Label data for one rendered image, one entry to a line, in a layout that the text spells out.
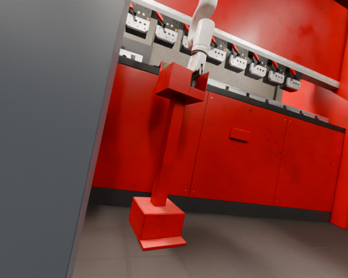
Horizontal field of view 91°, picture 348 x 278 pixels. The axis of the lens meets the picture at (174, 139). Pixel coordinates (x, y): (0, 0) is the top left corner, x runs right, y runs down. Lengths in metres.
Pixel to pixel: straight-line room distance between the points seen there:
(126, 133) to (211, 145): 0.57
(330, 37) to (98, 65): 2.31
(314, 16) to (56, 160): 2.30
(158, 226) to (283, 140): 1.19
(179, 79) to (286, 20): 1.41
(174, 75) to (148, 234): 0.69
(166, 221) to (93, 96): 0.66
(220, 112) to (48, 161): 1.10
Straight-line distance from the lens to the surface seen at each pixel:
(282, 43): 1.93
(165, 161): 0.82
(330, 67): 2.34
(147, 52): 1.90
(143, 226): 0.80
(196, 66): 0.89
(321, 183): 2.02
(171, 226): 0.86
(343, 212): 2.17
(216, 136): 1.22
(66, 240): 0.32
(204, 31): 0.98
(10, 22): 0.33
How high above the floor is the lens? 0.42
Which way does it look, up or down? 2 degrees up
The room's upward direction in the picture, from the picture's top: 11 degrees clockwise
